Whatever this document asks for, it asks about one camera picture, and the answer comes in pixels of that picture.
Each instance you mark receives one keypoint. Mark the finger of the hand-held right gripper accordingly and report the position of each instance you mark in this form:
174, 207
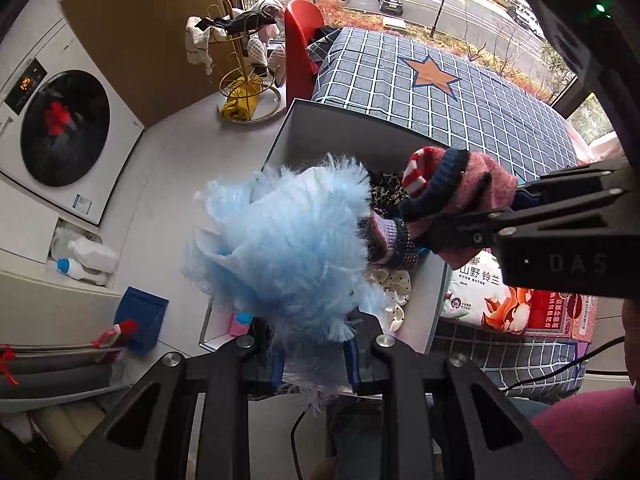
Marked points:
465, 232
575, 190

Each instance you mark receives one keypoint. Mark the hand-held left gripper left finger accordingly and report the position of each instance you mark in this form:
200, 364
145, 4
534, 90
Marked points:
277, 375

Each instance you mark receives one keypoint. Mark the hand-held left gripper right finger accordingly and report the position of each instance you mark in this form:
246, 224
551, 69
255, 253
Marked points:
352, 367

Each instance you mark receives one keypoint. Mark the pink sock with navy cuff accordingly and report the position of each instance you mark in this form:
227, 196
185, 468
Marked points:
480, 185

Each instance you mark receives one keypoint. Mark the leopard print scrunchie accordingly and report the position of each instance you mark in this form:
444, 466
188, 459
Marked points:
387, 192

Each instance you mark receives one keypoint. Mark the cream polka dot cloth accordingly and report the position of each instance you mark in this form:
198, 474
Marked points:
395, 290

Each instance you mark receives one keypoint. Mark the light blue fluffy duster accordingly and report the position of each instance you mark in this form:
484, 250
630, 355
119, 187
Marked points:
290, 250

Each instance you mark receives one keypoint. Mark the grey storage box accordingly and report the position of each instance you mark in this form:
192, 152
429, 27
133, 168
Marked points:
340, 135

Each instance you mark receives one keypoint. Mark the pink patterned cardboard box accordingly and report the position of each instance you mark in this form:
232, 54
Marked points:
565, 317

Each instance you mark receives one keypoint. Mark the pink translucent basin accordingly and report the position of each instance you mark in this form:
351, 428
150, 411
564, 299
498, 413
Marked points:
607, 147

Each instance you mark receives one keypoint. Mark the person's blue jeans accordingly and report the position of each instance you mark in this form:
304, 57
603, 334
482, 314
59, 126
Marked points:
360, 440

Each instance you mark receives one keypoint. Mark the floral tissue pack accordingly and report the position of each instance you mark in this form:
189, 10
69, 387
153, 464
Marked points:
480, 305

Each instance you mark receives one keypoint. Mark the blue plastic dustpan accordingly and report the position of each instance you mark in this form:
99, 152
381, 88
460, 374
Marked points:
142, 317

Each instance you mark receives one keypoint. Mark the grey checked blanket with stars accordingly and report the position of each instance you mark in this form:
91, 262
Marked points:
380, 85

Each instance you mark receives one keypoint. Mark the white bottle with blue cap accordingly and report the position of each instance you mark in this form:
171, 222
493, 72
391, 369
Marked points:
90, 260

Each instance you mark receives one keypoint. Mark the grey rolled mat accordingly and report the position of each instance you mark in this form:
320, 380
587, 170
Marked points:
50, 380

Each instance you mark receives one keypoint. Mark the red plastic stool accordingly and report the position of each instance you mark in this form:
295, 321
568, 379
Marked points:
300, 50

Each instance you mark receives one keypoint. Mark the white plastic jug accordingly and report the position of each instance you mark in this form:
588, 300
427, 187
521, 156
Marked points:
62, 242

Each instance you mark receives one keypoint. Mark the yellow cloth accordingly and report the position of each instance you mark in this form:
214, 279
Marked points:
242, 100

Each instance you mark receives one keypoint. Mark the white quilted mitt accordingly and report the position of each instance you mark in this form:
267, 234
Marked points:
262, 55

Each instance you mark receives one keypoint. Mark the white cabinet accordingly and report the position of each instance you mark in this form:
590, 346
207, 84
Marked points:
25, 230

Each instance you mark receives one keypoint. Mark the black cloth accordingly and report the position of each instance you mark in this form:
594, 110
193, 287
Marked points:
240, 22

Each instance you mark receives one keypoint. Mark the white washing machine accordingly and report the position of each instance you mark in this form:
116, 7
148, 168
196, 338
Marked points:
65, 130

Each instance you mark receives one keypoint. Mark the white cloth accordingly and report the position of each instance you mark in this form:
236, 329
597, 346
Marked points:
197, 45

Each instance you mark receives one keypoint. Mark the brown board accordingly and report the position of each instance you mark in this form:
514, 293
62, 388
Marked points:
150, 35

